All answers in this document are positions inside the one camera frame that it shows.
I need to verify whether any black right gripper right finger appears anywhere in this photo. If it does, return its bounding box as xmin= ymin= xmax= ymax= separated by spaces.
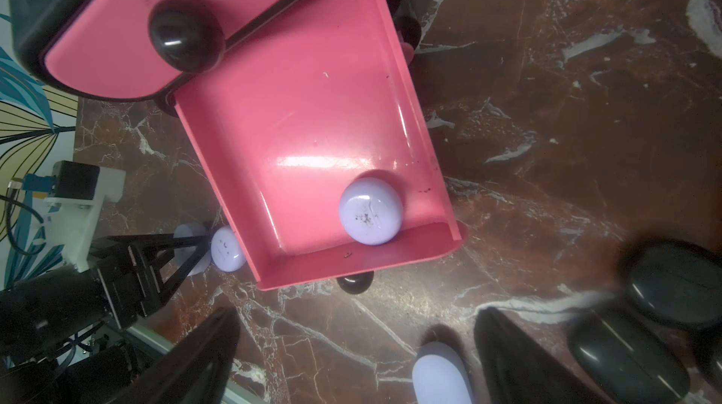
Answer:
xmin=475 ymin=307 xmax=605 ymax=403

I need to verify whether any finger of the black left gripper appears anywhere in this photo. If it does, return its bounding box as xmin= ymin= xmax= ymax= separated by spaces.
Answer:
xmin=152 ymin=249 xmax=205 ymax=306
xmin=132 ymin=233 xmax=211 ymax=252

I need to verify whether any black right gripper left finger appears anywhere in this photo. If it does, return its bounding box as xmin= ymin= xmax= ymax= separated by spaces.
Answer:
xmin=112 ymin=307 xmax=240 ymax=403

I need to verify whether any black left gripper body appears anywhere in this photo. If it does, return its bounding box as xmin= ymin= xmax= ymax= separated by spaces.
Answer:
xmin=88 ymin=234 xmax=169 ymax=328

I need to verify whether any purple oval earphone case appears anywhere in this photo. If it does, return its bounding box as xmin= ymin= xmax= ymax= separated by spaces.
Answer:
xmin=174 ymin=222 xmax=212 ymax=276
xmin=412 ymin=342 xmax=474 ymax=404

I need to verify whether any purple round earphone case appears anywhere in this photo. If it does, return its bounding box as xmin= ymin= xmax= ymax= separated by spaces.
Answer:
xmin=338 ymin=177 xmax=404 ymax=245
xmin=211 ymin=227 xmax=246 ymax=272

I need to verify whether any black oval earphone case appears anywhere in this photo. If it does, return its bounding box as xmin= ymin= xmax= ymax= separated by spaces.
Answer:
xmin=568 ymin=307 xmax=691 ymax=403

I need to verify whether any black round earphone case top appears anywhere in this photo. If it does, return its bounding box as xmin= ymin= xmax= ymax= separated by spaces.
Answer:
xmin=693 ymin=326 xmax=722 ymax=393

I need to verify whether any black round earphone case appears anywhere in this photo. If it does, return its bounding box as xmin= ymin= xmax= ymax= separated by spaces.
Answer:
xmin=619 ymin=238 xmax=721 ymax=332
xmin=693 ymin=326 xmax=722 ymax=393

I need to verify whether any black pink drawer cabinet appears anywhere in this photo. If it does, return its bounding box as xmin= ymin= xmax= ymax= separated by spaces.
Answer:
xmin=5 ymin=0 xmax=421 ymax=118

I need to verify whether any pink top drawer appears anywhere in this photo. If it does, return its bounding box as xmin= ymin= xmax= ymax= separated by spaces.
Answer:
xmin=44 ymin=0 xmax=278 ymax=101

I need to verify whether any pink drawer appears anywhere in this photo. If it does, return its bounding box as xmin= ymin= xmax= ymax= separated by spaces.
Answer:
xmin=44 ymin=0 xmax=278 ymax=101
xmin=175 ymin=0 xmax=466 ymax=291

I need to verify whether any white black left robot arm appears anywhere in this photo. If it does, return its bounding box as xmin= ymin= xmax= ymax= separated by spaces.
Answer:
xmin=1 ymin=234 xmax=210 ymax=403

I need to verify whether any black round earphone case middle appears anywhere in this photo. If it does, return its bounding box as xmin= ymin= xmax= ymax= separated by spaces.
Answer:
xmin=619 ymin=238 xmax=721 ymax=332

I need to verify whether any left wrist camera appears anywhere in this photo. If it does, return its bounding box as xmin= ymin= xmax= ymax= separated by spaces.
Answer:
xmin=15 ymin=161 xmax=126 ymax=272

